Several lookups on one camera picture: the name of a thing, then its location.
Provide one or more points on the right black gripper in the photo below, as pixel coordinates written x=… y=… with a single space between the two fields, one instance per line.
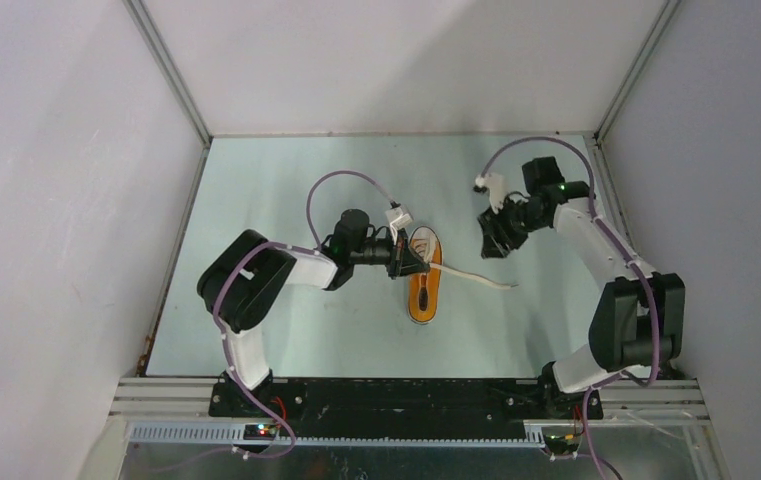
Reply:
x=494 y=234

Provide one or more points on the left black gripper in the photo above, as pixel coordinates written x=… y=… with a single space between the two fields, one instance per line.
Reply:
x=403 y=262

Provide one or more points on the white shoelace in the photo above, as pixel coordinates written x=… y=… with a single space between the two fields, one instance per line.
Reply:
x=473 y=277

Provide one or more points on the orange canvas sneaker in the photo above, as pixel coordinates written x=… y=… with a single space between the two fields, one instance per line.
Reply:
x=423 y=290

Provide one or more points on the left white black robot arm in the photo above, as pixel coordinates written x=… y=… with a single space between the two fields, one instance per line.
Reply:
x=240 y=287

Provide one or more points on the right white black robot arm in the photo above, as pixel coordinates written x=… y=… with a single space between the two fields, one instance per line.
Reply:
x=638 y=320

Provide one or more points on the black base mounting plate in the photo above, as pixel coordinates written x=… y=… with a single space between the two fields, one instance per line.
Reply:
x=467 y=408

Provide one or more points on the right controller board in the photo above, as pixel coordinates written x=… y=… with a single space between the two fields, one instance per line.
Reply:
x=563 y=445

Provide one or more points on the controller board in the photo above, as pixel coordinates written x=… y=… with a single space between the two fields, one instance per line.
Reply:
x=563 y=445
x=260 y=432

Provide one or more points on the left controller board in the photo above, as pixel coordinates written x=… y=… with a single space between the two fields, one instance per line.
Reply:
x=260 y=432

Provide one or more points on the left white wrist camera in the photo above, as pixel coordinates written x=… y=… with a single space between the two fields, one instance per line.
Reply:
x=398 y=219

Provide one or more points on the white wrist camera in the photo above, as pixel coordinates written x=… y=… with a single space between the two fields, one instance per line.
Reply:
x=495 y=185
x=398 y=219

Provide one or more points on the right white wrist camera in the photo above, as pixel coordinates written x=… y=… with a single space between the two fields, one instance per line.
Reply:
x=495 y=185

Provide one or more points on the grey slotted cable duct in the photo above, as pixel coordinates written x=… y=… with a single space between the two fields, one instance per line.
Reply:
x=231 y=434

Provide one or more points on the aluminium frame rail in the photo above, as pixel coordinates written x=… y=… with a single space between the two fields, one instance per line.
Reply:
x=667 y=403

